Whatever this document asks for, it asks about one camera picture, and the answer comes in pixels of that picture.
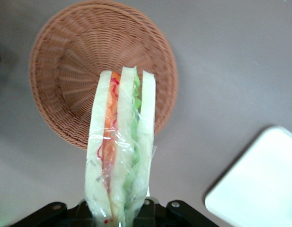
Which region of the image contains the beige plastic tray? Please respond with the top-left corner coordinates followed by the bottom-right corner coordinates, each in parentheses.
top-left (204, 126), bottom-right (292, 227)

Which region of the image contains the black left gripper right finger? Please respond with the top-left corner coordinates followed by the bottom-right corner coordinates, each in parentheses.
top-left (136, 198), bottom-right (220, 227)

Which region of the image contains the triangle sandwich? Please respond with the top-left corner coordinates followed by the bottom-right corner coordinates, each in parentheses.
top-left (84, 66), bottom-right (158, 227)

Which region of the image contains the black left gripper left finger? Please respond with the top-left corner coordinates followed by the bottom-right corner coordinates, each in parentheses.
top-left (10, 201), bottom-right (96, 227)

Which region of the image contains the round brown wicker basket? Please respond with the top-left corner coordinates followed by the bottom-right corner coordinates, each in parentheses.
top-left (29, 0), bottom-right (179, 152)

